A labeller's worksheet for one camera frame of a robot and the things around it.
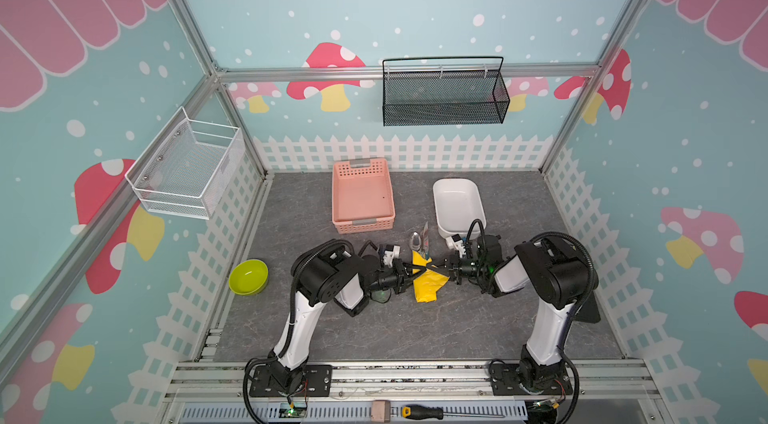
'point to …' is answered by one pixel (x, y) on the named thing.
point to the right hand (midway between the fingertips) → (427, 266)
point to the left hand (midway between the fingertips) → (426, 276)
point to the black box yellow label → (588, 311)
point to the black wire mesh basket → (444, 91)
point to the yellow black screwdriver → (434, 413)
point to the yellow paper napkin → (427, 285)
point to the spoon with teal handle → (415, 241)
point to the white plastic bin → (458, 203)
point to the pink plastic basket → (361, 196)
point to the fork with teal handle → (425, 240)
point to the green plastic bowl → (248, 277)
